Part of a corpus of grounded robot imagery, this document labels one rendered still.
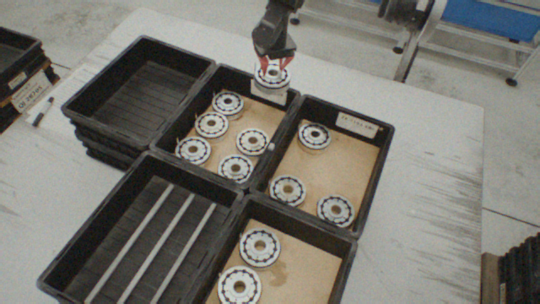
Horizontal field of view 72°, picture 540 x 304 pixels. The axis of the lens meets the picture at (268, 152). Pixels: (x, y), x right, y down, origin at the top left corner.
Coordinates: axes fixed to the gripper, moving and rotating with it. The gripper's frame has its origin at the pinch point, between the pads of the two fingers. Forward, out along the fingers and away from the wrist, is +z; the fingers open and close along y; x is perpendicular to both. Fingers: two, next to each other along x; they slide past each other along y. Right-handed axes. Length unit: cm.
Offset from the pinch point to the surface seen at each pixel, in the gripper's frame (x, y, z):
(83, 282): -33, -59, 22
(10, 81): 81, -90, 51
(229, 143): -4.5, -14.2, 22.1
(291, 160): -16.3, 1.6, 22.2
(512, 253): -57, 96, 79
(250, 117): 3.8, -4.7, 22.1
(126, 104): 22, -42, 22
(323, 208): -35.3, 2.7, 19.3
